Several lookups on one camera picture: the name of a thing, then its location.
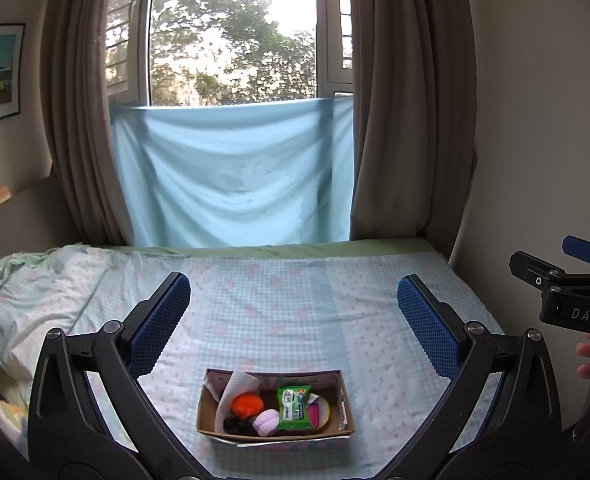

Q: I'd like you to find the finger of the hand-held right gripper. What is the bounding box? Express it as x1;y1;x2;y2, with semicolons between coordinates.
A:
562;235;590;273
509;251;590;302

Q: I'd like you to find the orange fluffy pompom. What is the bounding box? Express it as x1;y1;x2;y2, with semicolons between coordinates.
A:
231;392;266;420

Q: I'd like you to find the beige curtain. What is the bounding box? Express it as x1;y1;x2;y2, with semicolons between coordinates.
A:
40;0;150;246
350;0;478;241

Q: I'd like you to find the window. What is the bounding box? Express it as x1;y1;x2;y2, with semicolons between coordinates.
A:
102;0;356;108

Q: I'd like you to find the green tissue packet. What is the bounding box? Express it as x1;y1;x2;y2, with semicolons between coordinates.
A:
276;385;313;431

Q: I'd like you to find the cardboard box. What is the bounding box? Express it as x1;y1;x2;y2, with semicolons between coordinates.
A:
196;367;356;448

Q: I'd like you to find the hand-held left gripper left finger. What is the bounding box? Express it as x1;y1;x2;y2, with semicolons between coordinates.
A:
27;271;208;480

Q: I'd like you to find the yellow-rimmed white round pad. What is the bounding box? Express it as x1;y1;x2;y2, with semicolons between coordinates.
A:
310;392;332;428

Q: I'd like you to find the white paper towel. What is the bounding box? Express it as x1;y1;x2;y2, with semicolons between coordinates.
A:
214;369;263;433

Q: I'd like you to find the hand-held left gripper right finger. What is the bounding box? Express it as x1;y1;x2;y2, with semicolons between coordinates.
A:
382;274;562;480

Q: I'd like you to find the person's right hand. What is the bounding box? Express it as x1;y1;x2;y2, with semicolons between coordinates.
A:
576;332;590;381

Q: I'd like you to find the light green bed sheet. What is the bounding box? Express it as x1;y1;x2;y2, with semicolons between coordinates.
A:
0;237;436;291

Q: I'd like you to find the pale yellow cloth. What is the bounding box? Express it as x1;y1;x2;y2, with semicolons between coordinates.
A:
0;360;30;461

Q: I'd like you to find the light blue hanging cloth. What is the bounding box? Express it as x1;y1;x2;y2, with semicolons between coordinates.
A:
109;95;356;248

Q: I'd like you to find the black scrunchie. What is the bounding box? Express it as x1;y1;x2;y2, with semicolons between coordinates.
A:
223;416;258;437

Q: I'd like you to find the pink plush scrunchie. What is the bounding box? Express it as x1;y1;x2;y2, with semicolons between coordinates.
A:
252;408;282;438

